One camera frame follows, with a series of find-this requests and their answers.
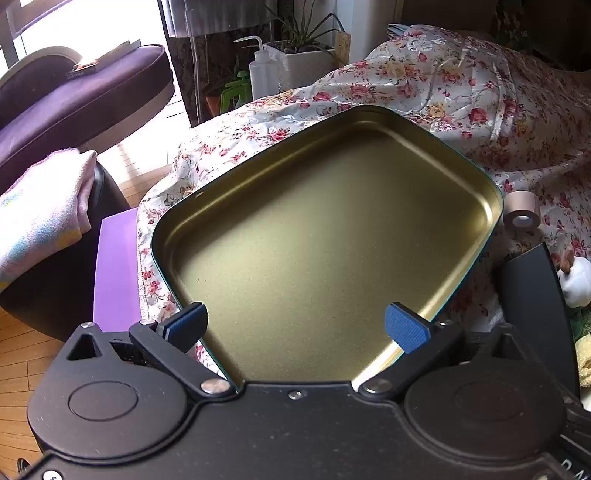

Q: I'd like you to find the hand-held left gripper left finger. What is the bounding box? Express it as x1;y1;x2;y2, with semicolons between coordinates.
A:
67;302;232;400

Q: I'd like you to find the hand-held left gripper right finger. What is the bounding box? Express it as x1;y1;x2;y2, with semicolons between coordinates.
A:
359;302;532;400

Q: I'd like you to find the brown tape roll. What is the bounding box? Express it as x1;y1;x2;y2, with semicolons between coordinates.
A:
503;190;539;232

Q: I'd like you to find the gold metal tin tray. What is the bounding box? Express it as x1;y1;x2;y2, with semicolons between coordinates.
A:
150;104;505;393

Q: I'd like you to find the white plush toy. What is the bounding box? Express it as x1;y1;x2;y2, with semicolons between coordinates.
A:
557;256;591;309

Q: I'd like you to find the purple flat board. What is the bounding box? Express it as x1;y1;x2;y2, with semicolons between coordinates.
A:
93;208;141;333

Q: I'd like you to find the yellow knitted cloth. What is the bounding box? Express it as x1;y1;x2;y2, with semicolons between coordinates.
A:
575;337;591;389

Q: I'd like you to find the pink pastel towel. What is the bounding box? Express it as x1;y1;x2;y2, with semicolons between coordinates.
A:
0;148;99;292

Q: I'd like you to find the floral printed cloth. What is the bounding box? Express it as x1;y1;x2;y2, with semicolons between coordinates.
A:
137;24;591;370

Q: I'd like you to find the green plastic sprayer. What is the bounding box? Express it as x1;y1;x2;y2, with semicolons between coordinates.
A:
219;69;252;114

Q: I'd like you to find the purple cushioned sofa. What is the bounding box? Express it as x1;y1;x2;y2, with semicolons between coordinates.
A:
0;44;176;183

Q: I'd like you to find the white squeeze bottle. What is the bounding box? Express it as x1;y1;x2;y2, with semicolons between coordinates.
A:
233;36;273;101

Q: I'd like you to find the dark book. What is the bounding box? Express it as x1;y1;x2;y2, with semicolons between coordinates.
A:
67;41;141;79

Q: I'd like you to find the green leafy plant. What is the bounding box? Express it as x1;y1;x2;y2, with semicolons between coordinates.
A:
265;0;347;54

